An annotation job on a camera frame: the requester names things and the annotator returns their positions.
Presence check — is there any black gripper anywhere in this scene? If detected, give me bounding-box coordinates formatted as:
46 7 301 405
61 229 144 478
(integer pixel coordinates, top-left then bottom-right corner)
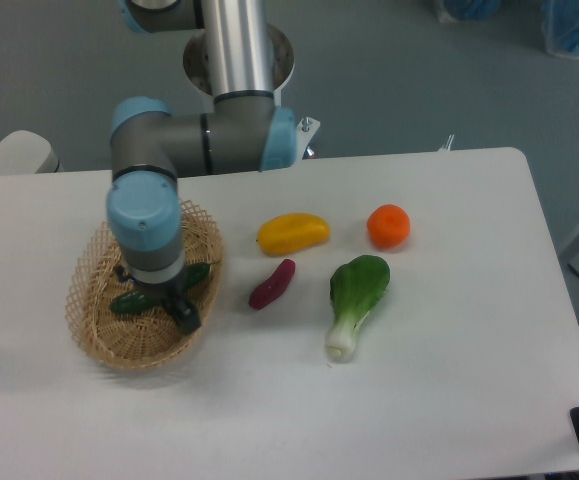
113 265 201 335

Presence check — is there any green cucumber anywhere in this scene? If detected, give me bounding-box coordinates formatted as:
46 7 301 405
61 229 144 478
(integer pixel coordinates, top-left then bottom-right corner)
109 262 211 316

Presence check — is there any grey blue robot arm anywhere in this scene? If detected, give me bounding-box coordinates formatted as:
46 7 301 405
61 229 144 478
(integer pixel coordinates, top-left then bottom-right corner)
106 1 297 335

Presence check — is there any woven wicker basket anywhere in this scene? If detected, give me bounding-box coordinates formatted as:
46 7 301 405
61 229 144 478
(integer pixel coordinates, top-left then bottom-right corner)
65 200 223 370

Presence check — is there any purple sweet potato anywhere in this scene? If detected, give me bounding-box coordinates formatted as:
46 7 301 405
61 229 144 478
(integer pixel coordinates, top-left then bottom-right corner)
248 259 296 310

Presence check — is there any yellow mango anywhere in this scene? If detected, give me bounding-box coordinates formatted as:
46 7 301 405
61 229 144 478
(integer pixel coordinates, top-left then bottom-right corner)
256 213 330 256

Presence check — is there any green bok choy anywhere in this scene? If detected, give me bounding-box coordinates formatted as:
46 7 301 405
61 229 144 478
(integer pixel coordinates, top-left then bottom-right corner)
325 255 391 363

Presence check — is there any orange tangerine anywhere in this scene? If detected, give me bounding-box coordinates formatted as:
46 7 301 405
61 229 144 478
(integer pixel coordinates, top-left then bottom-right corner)
366 204 411 249

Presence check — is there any white chair armrest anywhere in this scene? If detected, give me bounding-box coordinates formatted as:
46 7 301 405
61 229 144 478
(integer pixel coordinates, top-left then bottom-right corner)
0 130 64 176

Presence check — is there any blue plastic bag middle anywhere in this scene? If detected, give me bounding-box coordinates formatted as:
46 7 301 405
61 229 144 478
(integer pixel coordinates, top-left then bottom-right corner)
432 0 502 23

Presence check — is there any blue plastic bag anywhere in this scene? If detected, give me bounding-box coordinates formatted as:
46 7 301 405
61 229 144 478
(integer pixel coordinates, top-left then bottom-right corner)
541 0 579 60
432 0 502 23

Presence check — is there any blue plastic bag right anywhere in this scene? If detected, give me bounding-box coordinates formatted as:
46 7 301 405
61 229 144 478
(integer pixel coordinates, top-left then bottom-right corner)
541 0 579 60

